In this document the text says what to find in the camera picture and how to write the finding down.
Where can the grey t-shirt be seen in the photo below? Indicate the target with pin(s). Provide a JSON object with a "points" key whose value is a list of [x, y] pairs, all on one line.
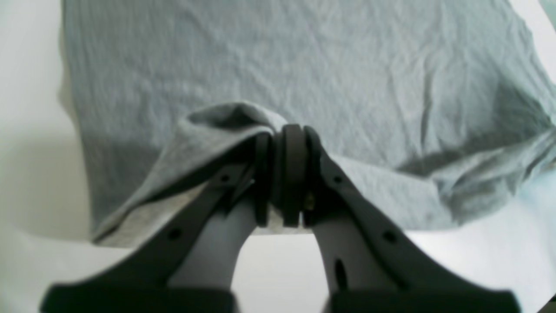
{"points": [[437, 110]]}

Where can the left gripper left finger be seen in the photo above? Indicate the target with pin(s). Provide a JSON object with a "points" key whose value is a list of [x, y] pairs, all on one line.
{"points": [[187, 266]]}

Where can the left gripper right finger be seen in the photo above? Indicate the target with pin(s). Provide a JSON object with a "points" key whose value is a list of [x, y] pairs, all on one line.
{"points": [[370, 264]]}

